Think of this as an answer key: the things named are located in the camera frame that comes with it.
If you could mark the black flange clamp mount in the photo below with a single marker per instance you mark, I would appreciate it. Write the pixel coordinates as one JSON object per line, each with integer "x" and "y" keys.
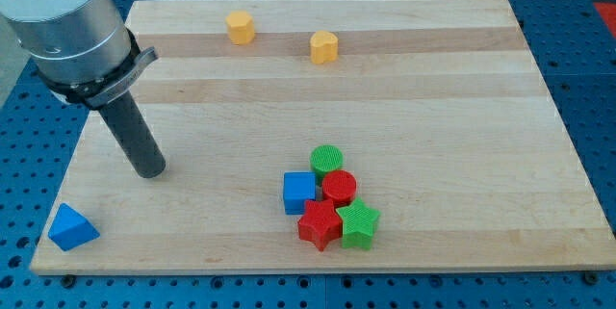
{"x": 99, "y": 91}

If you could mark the yellow hexagon block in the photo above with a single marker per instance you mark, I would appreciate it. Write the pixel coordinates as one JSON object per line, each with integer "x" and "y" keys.
{"x": 240, "y": 27}

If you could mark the red circle block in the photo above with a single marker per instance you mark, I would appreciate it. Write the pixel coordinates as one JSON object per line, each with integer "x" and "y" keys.
{"x": 339, "y": 186}

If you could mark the green circle block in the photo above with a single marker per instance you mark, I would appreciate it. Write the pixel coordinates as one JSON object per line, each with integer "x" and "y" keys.
{"x": 324, "y": 159}

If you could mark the yellow heart block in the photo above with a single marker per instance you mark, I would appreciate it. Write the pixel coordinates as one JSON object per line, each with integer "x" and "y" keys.
{"x": 323, "y": 47}

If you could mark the blue square block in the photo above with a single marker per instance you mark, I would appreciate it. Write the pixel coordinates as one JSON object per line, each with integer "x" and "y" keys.
{"x": 297, "y": 188}

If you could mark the green star block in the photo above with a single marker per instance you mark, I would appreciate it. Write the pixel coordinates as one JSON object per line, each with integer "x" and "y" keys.
{"x": 360, "y": 222}

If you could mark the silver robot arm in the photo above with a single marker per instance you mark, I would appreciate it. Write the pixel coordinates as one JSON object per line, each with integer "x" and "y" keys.
{"x": 86, "y": 55}

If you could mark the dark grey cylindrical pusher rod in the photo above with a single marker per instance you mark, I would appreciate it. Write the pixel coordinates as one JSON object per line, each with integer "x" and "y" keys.
{"x": 125, "y": 121}

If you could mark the blue triangle block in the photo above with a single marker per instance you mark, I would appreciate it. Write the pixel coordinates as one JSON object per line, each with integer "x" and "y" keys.
{"x": 70, "y": 229}

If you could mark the red star block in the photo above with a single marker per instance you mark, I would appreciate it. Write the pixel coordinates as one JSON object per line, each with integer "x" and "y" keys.
{"x": 320, "y": 223}

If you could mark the red object at edge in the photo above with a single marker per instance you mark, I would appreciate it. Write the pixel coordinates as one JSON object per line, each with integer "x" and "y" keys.
{"x": 607, "y": 11}

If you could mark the light wooden board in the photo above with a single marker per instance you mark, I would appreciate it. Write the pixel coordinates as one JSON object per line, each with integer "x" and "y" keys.
{"x": 438, "y": 106}

